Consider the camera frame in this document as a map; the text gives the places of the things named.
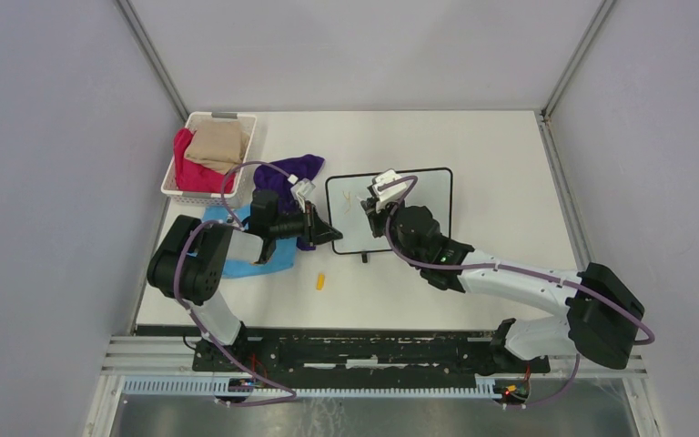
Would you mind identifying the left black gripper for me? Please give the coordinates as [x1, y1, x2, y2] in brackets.
[269, 200, 342, 247]

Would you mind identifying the black framed whiteboard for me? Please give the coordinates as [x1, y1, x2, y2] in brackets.
[325, 167, 454, 255]

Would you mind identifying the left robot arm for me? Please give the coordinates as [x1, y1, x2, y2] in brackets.
[147, 189, 343, 371]

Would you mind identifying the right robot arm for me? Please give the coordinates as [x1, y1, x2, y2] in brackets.
[360, 198, 644, 371]

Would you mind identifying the blue patterned cloth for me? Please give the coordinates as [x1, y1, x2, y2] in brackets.
[202, 204, 298, 279]

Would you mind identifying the purple cloth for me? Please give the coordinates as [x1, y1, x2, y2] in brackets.
[245, 154, 324, 259]

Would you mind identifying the beige cloth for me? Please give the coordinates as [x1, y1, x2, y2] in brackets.
[185, 120, 249, 174]

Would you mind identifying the red cloth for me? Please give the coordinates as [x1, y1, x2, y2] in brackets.
[173, 128, 225, 193]

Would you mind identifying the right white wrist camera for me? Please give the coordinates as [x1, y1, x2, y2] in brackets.
[369, 169, 408, 212]

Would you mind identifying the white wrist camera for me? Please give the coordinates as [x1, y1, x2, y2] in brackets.
[369, 169, 408, 212]
[288, 174, 315, 211]

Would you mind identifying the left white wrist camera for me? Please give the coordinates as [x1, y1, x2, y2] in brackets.
[288, 174, 315, 211]

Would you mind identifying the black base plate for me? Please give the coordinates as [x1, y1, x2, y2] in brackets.
[226, 328, 551, 389]

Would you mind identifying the white slotted cable duct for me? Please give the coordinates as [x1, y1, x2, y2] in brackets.
[122, 375, 501, 400]

